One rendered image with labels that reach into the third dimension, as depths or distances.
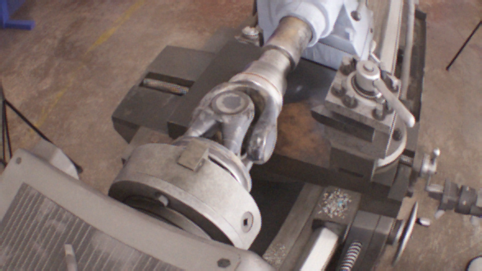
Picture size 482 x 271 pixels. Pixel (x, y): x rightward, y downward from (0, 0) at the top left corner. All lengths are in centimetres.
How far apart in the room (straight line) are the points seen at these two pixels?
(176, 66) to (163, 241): 99
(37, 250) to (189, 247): 23
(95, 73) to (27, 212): 242
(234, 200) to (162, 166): 11
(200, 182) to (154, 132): 55
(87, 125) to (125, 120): 134
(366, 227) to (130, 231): 77
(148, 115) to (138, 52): 169
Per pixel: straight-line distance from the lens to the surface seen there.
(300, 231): 132
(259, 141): 110
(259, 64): 122
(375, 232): 138
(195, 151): 96
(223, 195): 94
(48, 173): 81
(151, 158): 96
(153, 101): 155
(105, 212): 74
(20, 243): 75
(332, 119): 119
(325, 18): 145
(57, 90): 315
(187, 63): 165
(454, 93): 321
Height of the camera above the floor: 191
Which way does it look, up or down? 46 degrees down
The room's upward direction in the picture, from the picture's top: 4 degrees counter-clockwise
